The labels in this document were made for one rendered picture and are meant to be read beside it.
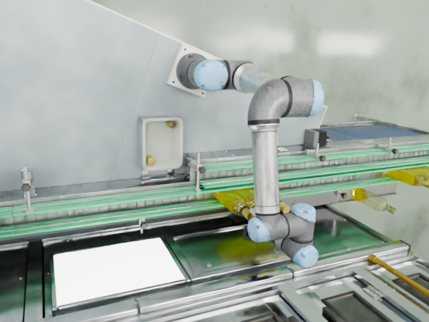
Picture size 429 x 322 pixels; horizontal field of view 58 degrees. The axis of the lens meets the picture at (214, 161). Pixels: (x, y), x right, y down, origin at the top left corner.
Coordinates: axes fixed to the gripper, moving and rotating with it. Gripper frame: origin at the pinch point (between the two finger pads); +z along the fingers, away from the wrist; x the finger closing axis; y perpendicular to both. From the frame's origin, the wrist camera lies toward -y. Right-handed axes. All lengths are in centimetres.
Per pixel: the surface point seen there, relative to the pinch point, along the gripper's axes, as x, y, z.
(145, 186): 5.7, -34.0, 29.1
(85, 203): 4, -59, 22
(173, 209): -3.4, -23.6, 22.7
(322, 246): -15.7, 32.3, -6.2
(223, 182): 6.3, -1.2, 22.5
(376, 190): -10, 97, 28
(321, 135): 22, 57, 33
